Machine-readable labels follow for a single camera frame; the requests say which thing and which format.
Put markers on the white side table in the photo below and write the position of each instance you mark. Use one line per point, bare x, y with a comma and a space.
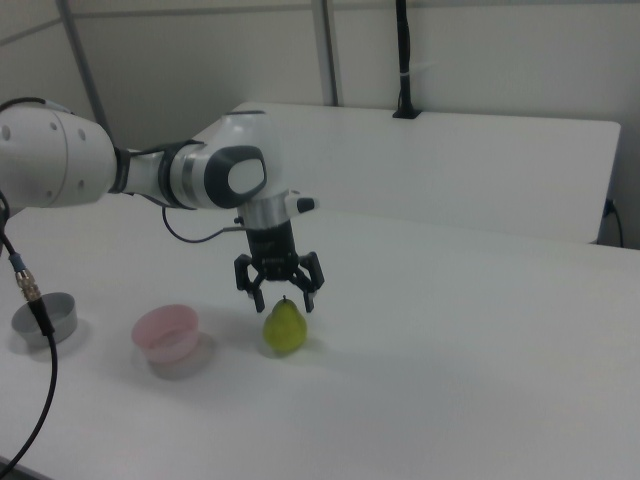
425, 165

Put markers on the grey plastic bowl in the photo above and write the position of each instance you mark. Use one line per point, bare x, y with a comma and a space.
65, 322

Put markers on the black clamped pole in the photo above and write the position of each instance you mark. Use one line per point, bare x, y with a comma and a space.
404, 50

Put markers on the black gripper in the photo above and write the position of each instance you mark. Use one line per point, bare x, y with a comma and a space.
272, 247

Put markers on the pink plastic bowl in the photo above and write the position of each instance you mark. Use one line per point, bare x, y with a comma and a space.
167, 347

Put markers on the green pear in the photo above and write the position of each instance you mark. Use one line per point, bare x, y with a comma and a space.
285, 330

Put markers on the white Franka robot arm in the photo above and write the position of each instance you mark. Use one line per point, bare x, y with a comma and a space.
50, 160

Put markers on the slanted grey partition post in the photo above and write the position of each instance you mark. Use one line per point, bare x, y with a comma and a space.
82, 60

